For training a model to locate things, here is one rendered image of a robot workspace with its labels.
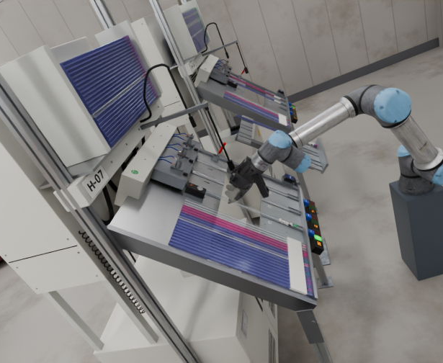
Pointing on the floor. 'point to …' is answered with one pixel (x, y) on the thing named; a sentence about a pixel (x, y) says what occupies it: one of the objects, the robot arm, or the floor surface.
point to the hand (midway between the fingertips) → (231, 201)
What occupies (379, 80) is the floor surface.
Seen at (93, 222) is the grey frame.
